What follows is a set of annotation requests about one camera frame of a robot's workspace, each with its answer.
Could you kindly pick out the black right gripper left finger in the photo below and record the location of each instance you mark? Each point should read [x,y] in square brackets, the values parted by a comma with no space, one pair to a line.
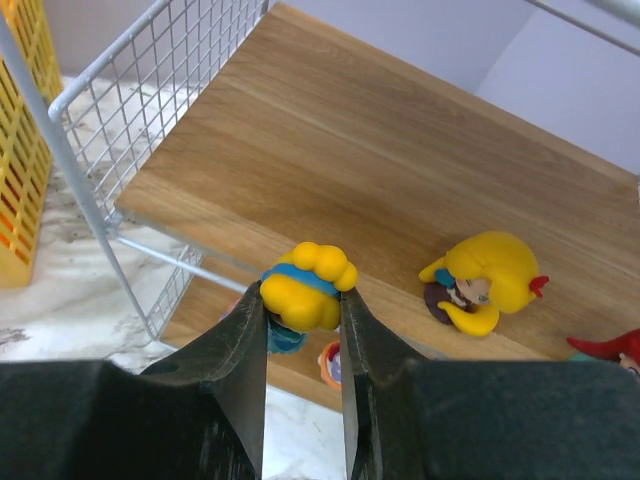
[196,414]

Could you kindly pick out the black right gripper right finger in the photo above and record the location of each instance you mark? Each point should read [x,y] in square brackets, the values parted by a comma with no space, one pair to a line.
[409,417]

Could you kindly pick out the purple bunny cupcake figure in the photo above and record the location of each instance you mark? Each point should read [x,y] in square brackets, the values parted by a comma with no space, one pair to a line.
[330,365]

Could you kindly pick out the yellow blue small figure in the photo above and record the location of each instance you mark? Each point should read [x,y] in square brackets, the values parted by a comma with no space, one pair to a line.
[302,293]

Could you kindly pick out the yellow duck figure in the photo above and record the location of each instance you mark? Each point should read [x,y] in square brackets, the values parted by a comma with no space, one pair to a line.
[481,278]

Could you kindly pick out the red haired mermaid figure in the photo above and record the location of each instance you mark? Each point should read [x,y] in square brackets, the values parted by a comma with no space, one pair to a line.
[623,350]

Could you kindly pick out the purple bunny pink cake figure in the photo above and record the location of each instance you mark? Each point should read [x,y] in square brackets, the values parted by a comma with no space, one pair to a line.
[229,309]

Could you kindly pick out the yellow plastic shopping basket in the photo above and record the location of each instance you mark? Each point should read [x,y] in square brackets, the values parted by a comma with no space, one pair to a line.
[25,158]

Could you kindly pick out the white wire wooden shelf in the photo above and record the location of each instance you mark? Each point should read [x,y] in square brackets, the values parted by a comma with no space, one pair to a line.
[216,135]

